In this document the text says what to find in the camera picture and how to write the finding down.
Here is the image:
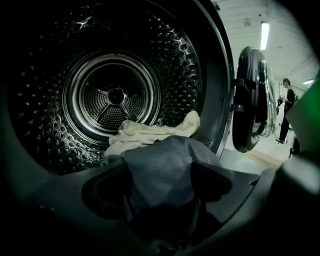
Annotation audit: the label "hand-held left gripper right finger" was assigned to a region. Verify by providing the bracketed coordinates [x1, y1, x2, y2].
[189, 161, 287, 256]

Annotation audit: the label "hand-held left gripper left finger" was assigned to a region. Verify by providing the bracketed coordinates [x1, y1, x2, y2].
[13, 158, 157, 256]

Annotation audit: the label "dark blue garment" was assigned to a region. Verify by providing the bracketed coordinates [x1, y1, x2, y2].
[99, 136, 226, 256]

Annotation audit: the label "cream clothes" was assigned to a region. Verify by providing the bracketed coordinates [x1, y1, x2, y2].
[103, 110, 202, 158]

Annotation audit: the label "black washing machine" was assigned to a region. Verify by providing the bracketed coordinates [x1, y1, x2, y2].
[0, 0, 237, 191]

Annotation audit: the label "round black glass door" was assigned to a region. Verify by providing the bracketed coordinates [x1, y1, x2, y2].
[231, 46, 278, 154]

